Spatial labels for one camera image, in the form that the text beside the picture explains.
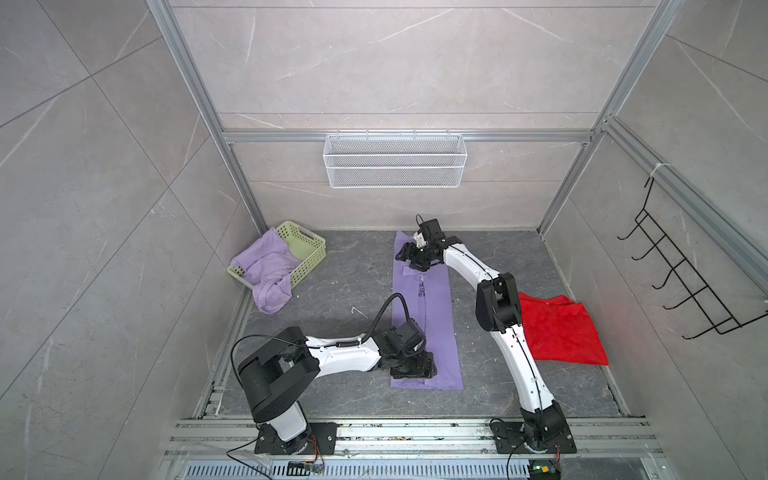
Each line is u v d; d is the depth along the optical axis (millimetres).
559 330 904
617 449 744
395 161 1004
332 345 504
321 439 740
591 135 917
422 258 965
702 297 621
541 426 639
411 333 673
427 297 1000
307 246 1139
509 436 730
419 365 734
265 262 1042
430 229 904
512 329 673
